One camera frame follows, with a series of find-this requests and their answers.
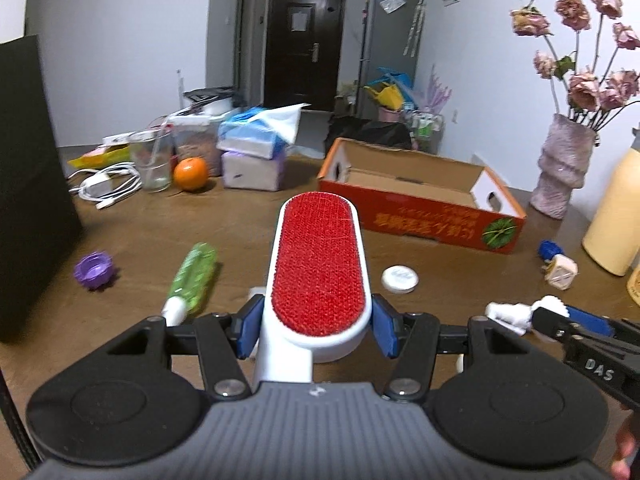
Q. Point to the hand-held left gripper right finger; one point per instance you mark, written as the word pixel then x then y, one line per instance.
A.
pixel 382 327

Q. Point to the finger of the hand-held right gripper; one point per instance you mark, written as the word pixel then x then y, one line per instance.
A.
pixel 550 325
pixel 592 322

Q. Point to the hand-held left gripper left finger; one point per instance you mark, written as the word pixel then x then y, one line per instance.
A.
pixel 250 326

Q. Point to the white squeeze bottle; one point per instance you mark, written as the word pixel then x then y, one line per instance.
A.
pixel 510 314

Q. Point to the white round lid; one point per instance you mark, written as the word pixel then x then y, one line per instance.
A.
pixel 400 279

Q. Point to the green plastic bottle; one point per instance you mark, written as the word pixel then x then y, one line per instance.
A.
pixel 192 272

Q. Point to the red orange cardboard box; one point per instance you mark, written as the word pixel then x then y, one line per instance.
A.
pixel 425 220

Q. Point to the purple plastic cup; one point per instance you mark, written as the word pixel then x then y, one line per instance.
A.
pixel 95 270

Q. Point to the person's right hand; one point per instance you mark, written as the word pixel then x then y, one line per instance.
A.
pixel 629 447

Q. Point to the cream yellow thermos flask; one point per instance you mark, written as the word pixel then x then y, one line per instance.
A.
pixel 617 220

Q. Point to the purple tissue pack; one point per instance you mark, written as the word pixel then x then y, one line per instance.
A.
pixel 250 172

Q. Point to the pink textured vase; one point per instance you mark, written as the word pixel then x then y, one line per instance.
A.
pixel 562 170

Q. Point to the orange fruit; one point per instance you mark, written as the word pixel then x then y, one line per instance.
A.
pixel 190 174

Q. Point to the clear glass cup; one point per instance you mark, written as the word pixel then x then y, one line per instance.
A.
pixel 150 170

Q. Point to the clear plastic food container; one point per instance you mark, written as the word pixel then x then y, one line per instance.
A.
pixel 192 147

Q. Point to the blue tissue pack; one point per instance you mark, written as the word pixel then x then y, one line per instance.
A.
pixel 247 135

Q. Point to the trolley cart with bottles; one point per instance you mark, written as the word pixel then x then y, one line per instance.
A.
pixel 425 127

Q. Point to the pink bucket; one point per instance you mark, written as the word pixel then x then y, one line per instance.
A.
pixel 388 114

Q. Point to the yellow snack bag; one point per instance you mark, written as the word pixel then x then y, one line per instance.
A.
pixel 95 159

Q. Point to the white power strip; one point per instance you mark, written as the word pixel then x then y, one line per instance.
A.
pixel 117 139

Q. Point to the small cardboard box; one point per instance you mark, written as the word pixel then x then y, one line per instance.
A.
pixel 345 100

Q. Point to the yellow shopping bag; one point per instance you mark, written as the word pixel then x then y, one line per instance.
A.
pixel 385 96

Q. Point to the bunch of dried pink roses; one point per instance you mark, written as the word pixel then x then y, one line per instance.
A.
pixel 582 89

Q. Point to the black white appliance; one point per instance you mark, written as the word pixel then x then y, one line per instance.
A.
pixel 207 95

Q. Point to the purple dried flowers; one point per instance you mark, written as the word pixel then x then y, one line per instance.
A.
pixel 440 92

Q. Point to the blue shopping bag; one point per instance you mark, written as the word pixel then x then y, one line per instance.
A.
pixel 400 79

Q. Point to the black paper bag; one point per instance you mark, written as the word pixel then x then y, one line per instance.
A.
pixel 35 185

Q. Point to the dark brown door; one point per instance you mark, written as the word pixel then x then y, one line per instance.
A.
pixel 300 70

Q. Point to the grey refrigerator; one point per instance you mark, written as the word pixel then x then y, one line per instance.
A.
pixel 380 45

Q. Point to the folded hanging umbrella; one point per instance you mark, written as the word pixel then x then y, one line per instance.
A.
pixel 413 30

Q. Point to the clear plastic pouch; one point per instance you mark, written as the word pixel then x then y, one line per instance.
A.
pixel 391 3

